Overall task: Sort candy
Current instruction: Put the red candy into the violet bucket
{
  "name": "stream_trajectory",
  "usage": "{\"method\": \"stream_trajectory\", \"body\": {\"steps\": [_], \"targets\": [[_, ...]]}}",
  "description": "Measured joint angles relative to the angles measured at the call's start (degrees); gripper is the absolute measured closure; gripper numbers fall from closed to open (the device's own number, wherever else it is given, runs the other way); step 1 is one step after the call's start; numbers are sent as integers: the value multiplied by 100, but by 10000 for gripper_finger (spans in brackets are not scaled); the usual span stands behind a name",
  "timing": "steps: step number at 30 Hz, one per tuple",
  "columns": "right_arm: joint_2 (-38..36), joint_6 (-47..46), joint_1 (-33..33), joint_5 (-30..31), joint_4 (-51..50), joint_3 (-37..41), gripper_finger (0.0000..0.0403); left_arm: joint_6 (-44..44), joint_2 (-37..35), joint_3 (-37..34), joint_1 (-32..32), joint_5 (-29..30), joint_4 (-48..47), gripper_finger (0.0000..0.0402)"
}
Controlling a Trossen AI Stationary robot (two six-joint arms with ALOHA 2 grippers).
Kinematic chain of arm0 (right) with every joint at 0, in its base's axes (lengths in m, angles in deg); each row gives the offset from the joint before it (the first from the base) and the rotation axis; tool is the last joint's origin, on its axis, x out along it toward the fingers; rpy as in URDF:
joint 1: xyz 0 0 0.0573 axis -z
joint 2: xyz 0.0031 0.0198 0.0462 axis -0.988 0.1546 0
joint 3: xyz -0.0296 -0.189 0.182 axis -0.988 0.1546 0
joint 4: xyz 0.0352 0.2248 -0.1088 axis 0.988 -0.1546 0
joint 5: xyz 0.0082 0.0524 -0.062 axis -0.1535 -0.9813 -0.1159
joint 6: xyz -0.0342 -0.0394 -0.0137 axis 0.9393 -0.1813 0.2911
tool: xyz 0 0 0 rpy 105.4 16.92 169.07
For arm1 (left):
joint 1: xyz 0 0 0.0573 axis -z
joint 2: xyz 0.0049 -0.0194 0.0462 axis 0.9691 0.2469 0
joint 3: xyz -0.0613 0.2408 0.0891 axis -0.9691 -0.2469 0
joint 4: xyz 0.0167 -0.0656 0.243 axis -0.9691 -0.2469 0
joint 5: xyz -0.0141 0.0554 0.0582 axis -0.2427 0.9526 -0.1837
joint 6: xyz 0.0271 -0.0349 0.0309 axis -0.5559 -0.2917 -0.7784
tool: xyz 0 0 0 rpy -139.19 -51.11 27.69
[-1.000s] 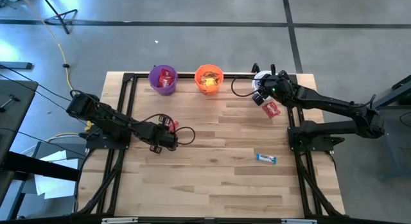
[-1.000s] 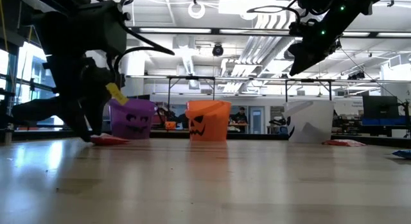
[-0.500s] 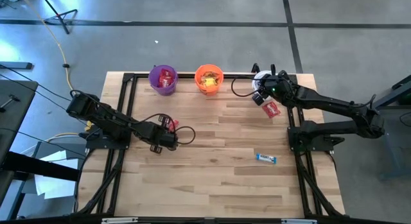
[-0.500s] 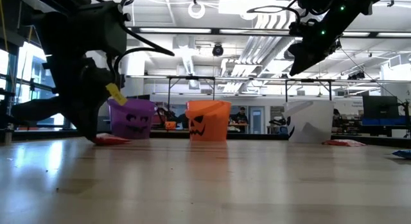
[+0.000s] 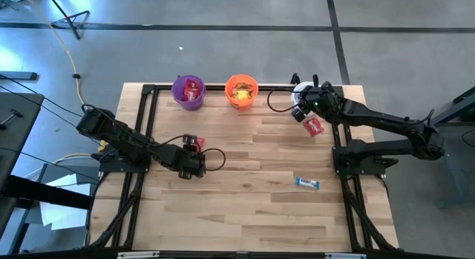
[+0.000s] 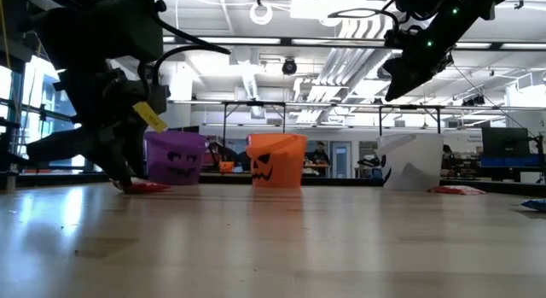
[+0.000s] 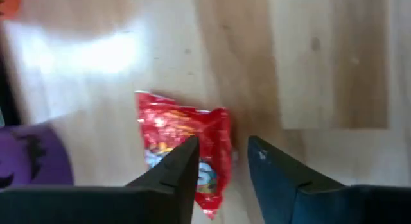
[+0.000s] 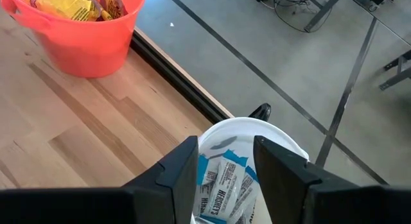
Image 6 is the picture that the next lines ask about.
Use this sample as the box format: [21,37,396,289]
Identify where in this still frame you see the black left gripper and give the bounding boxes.
[26,71,149,192]

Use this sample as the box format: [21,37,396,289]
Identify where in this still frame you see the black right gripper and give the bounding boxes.
[382,32,454,102]

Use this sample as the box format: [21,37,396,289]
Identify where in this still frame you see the red Skittles candy bag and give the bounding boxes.
[111,177,172,195]
[427,184,487,196]

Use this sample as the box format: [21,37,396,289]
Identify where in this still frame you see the blue white candy bar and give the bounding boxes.
[520,198,546,213]

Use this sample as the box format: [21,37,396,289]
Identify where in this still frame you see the yellow gripper tag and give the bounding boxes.
[131,100,169,134]

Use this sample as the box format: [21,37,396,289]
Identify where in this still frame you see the purple Halloween face bucket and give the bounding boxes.
[142,130,209,186]

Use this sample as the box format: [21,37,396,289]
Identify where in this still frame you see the white ceiling pipe bundle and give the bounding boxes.
[293,7,396,124]

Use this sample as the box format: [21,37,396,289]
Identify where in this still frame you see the white ghost face bucket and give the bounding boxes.
[375,132,444,191]

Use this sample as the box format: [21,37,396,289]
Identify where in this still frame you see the person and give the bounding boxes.
[311,140,330,165]
[441,143,456,167]

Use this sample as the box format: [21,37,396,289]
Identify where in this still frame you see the cluttered equipment shelf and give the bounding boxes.
[451,151,483,179]

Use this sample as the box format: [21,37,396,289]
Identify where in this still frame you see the dark framed window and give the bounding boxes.
[0,54,86,171]

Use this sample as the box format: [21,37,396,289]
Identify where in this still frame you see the black metal rack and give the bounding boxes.
[0,116,26,192]

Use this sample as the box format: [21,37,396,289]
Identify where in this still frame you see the blue storage bin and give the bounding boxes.
[480,156,542,168]

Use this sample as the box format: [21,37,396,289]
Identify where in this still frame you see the orange pumpkin face bucket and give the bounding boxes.
[246,132,309,189]

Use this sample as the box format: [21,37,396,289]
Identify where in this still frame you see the black overhead rig frame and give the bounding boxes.
[168,99,288,135]
[286,103,546,136]

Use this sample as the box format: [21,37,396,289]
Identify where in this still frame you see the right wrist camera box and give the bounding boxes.
[383,26,421,50]

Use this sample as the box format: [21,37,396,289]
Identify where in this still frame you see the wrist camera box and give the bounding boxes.
[147,83,171,115]
[383,26,421,50]

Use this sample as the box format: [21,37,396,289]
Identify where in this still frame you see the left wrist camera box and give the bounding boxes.
[147,83,171,115]

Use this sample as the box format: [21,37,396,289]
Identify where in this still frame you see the black aluminium table frame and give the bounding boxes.
[0,172,546,192]

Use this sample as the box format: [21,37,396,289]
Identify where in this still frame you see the black ceiling dome camera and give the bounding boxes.
[281,57,299,76]

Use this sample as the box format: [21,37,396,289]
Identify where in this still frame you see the long ceiling light rail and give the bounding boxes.
[161,35,546,50]

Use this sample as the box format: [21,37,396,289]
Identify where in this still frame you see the yellow power cable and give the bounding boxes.
[0,0,13,71]

